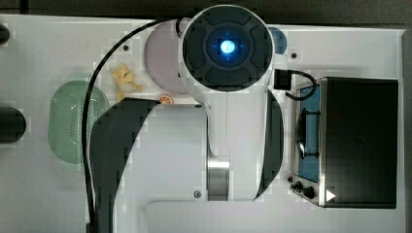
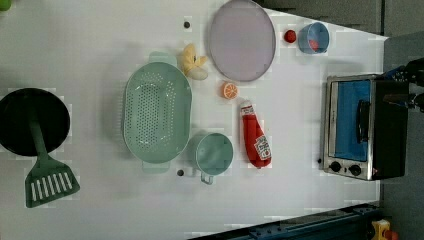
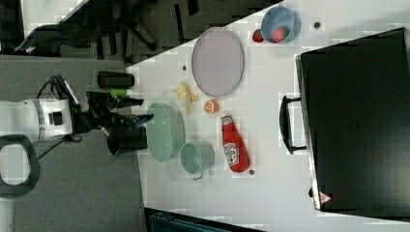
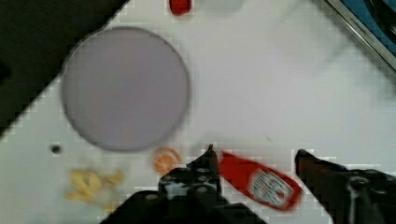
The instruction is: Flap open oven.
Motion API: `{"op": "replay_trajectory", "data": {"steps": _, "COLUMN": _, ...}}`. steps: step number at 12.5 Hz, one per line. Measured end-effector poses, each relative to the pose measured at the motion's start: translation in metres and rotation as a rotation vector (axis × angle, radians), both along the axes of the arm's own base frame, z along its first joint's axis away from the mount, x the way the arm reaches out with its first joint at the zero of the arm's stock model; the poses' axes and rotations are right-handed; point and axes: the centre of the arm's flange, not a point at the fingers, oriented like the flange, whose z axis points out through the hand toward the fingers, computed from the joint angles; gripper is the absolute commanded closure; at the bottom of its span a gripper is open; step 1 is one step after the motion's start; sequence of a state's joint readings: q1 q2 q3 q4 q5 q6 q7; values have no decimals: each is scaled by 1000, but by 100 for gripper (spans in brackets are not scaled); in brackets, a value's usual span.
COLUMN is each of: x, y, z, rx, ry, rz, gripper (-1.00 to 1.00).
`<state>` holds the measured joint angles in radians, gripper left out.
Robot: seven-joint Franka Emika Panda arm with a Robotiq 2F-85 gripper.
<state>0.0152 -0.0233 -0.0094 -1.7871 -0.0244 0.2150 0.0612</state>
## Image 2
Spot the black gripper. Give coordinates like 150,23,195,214
383,58,424,112

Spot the silver black toaster oven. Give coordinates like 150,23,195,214
322,74,409,181

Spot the red strawberry in bowl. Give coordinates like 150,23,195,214
309,40,319,51

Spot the blue bowl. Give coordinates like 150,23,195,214
298,22,330,54

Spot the red strawberry on table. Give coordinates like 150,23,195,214
284,30,297,43

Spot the yellow red clamp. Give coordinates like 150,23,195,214
371,219,399,240

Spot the red ketchup bottle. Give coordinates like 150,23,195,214
240,100,272,168

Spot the lilac oval plate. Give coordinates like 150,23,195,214
209,0,276,81

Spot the orange slice toy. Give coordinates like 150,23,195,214
222,82,238,100

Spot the yellow peeled banana toy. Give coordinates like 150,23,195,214
181,43,208,80

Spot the green oval colander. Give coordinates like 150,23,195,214
122,52,192,174

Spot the green slotted spatula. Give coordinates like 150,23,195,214
24,104,80,208

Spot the black round pan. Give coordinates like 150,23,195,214
0,88,71,157

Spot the green object at edge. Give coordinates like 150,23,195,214
0,0,11,11

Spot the blue metal frame rail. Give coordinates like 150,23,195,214
191,204,382,240

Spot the green cup with handle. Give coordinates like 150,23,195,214
194,133,234,185

